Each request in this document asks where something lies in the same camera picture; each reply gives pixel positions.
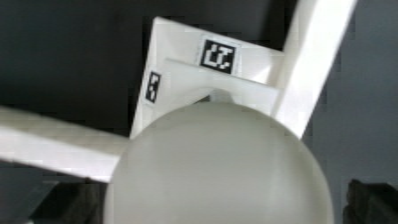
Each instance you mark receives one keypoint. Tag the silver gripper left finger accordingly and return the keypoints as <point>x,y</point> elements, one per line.
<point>32,200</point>

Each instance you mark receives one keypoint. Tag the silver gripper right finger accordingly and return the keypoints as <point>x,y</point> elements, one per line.
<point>371,207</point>

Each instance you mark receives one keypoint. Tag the white lamp bulb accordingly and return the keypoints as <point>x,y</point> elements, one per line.
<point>216,169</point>

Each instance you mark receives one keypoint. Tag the white lamp base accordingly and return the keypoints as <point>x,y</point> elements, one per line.
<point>200,62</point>

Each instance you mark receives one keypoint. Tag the white right wall bar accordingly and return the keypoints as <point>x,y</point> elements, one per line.
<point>312,41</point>

